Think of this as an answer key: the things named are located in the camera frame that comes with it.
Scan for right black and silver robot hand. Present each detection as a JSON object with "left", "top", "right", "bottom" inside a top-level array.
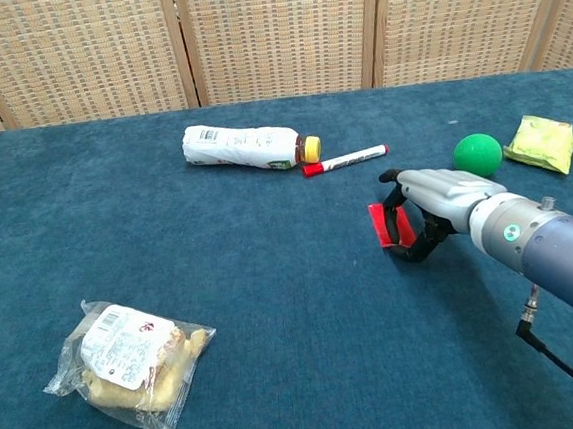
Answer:
[{"left": 377, "top": 158, "right": 515, "bottom": 266}]

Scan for green ball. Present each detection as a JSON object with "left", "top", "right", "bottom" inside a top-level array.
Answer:
[{"left": 450, "top": 130, "right": 506, "bottom": 182}]

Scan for white marker red cap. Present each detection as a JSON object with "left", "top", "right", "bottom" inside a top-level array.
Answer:
[{"left": 300, "top": 143, "right": 392, "bottom": 179}]

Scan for yellow green snack packet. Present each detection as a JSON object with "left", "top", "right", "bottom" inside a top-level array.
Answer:
[{"left": 500, "top": 110, "right": 573, "bottom": 181}]

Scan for white labelled bottle yellow cap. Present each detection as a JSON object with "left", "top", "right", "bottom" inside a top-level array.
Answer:
[{"left": 180, "top": 114, "right": 325, "bottom": 180}]

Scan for blue table mat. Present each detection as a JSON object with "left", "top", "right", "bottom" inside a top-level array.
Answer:
[{"left": 0, "top": 67, "right": 573, "bottom": 429}]

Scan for bread in clear plastic bag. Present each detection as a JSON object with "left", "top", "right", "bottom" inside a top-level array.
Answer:
[{"left": 35, "top": 288, "right": 225, "bottom": 429}]

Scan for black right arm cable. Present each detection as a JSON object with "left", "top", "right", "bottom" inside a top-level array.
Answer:
[{"left": 511, "top": 282, "right": 573, "bottom": 424}]

